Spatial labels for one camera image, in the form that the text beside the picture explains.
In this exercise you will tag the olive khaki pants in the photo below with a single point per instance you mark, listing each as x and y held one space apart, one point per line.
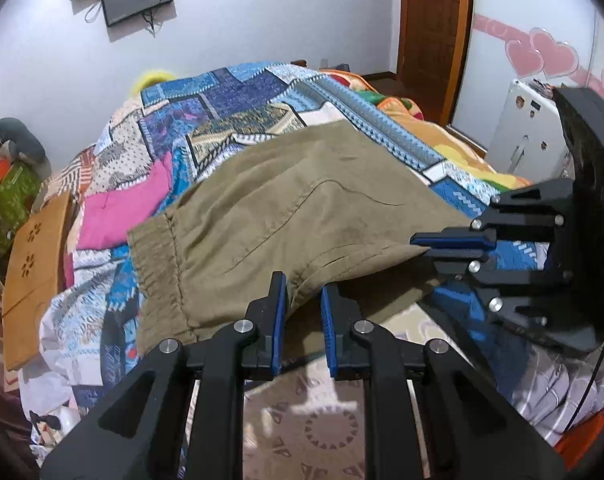
321 204

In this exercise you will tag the brown cardboard box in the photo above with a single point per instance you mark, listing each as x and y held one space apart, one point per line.
34 277

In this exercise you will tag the pink heart wall decoration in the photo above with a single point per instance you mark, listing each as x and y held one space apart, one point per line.
537 52

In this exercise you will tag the grey checked sheet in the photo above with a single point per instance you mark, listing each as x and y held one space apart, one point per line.
557 393

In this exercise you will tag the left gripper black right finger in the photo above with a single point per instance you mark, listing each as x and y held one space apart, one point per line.
428 413

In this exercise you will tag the orange colourful fleece blanket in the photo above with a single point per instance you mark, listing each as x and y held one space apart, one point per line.
409 115

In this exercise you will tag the yellow plush toy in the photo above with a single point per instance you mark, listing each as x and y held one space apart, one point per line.
149 78

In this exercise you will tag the blue patchwork patterned quilt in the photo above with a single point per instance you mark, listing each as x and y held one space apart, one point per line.
90 328

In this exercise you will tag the green bag clutter pile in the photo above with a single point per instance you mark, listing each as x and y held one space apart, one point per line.
23 161

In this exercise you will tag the white suitcase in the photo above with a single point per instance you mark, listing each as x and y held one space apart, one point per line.
528 141

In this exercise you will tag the pink cloth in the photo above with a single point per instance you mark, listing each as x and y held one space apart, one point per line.
109 216

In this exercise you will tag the brown wooden door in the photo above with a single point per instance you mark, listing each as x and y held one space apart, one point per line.
432 51

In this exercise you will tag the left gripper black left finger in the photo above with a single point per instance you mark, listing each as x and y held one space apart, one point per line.
182 404

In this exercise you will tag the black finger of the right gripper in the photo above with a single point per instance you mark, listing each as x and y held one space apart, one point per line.
536 213
487 279

